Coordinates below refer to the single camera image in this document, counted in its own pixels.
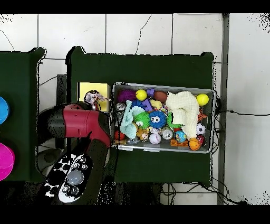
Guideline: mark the magenta round bowl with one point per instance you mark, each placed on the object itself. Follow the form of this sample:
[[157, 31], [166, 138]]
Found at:
[[5, 160]]

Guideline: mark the cream knitted cloth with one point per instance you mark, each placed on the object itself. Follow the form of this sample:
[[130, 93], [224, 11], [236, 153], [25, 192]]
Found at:
[[183, 105]]

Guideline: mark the green spiky puffer ball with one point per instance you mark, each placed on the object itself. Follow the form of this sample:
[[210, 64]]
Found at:
[[142, 118]]

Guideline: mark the grey stand base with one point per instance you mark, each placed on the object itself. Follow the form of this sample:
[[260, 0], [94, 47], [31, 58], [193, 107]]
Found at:
[[49, 156]]

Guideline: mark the blue round bowl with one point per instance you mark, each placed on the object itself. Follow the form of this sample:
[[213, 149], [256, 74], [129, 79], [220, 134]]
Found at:
[[3, 111]]

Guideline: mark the dark green table cloth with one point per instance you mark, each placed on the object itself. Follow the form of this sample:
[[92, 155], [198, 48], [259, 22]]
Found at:
[[147, 69], [21, 84]]

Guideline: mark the wooden box with three holes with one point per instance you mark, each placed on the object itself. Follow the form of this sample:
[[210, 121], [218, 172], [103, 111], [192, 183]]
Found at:
[[95, 86]]

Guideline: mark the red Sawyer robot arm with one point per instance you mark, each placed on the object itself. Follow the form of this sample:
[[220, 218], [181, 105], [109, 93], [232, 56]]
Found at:
[[80, 122]]

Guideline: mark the blue puffer ball with eyes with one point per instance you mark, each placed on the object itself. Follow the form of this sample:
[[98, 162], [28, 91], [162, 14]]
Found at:
[[161, 116]]

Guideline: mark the white baseball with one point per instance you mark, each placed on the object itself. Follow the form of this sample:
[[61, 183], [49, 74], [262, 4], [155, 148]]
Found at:
[[155, 138]]

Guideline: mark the light teal cloth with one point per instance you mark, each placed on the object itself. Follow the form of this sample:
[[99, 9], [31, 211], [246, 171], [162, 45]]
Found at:
[[127, 124]]

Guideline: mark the orange toy basketball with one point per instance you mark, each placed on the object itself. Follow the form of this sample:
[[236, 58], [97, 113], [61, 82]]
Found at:
[[194, 144]]

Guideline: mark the yellow ball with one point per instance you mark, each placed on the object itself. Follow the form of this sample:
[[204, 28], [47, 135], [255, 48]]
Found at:
[[202, 99], [141, 94]]

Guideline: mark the small soccer ball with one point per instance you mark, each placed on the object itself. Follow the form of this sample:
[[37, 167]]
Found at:
[[200, 129]]

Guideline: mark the purple spiky ball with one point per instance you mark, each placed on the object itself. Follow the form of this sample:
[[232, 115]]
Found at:
[[126, 95]]

